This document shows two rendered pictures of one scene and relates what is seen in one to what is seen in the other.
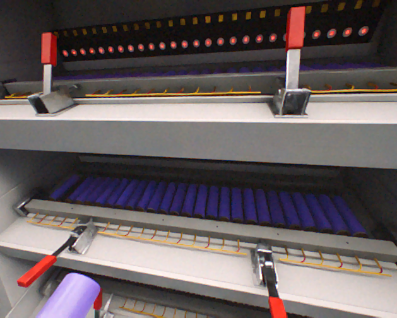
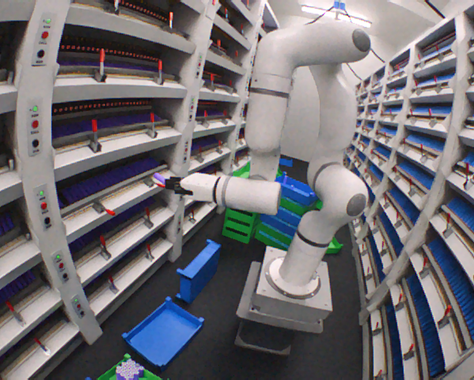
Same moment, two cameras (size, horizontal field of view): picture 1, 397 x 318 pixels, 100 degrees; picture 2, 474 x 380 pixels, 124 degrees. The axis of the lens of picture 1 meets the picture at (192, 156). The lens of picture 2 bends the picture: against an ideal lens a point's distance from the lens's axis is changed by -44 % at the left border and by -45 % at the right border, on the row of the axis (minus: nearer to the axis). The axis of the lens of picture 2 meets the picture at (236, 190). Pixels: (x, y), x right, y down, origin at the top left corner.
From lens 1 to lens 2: 72 cm
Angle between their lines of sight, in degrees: 80
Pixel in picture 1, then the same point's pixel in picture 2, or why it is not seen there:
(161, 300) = (115, 229)
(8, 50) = not seen: hidden behind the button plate
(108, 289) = (96, 243)
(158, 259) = (126, 197)
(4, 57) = not seen: hidden behind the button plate
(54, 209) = (77, 206)
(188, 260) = (133, 192)
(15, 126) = (87, 160)
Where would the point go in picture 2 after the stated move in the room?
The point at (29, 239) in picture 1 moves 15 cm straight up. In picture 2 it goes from (78, 223) to (72, 176)
